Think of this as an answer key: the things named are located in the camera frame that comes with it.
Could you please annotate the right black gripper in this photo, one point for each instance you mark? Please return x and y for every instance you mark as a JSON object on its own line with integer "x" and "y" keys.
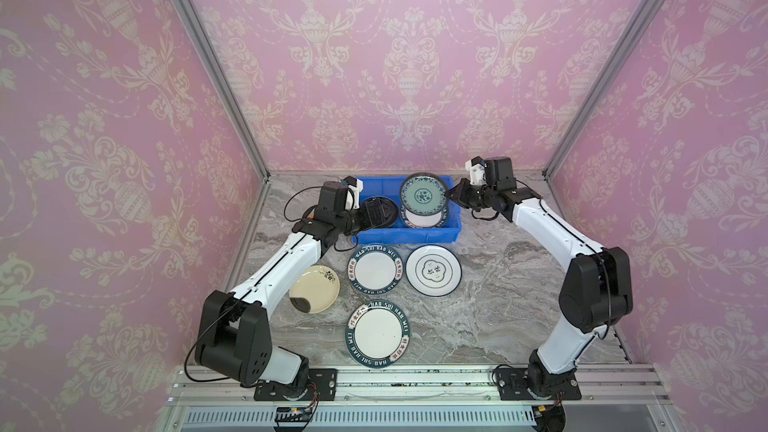
{"x": 468, "y": 193}

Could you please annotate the teal blue floral plate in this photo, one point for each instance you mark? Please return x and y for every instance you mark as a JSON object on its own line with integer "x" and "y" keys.
{"x": 423, "y": 194}

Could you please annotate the black plate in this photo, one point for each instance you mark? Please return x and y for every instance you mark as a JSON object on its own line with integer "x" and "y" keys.
{"x": 378, "y": 212}

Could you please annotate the green rimmed plate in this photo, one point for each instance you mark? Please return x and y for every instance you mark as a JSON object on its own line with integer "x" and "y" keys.
{"x": 377, "y": 334}
{"x": 375, "y": 269}
{"x": 415, "y": 221}

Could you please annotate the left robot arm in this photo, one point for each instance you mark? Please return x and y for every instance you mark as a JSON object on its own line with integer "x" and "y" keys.
{"x": 234, "y": 339}

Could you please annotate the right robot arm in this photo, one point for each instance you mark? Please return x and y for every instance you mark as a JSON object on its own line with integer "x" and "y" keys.
{"x": 596, "y": 291}

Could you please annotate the blue plastic bin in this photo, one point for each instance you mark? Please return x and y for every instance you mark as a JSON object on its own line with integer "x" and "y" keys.
{"x": 399, "y": 232}

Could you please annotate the cream plate with dark spot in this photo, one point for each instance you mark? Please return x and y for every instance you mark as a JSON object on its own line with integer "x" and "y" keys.
{"x": 316, "y": 290}

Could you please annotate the white plate with flower outline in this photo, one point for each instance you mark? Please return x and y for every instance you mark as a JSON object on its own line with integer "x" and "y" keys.
{"x": 433, "y": 270}

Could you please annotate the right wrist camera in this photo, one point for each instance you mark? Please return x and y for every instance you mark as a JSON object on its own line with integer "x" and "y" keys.
{"x": 475, "y": 167}

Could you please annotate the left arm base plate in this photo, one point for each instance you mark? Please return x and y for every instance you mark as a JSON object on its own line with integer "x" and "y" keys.
{"x": 314, "y": 383}

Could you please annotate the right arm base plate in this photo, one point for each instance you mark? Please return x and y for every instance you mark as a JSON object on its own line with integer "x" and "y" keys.
{"x": 519, "y": 384}

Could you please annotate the aluminium front rail frame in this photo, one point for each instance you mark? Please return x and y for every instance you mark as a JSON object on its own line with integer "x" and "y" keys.
{"x": 601, "y": 397}

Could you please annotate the left corner aluminium post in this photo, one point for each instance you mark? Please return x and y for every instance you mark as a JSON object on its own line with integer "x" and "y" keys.
{"x": 194, "y": 26}

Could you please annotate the corner aluminium post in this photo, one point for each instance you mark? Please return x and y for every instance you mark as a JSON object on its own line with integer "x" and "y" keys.
{"x": 628, "y": 40}
{"x": 194, "y": 26}

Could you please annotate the right corner aluminium post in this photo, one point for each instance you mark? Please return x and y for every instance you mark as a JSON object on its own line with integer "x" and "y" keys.
{"x": 628, "y": 40}

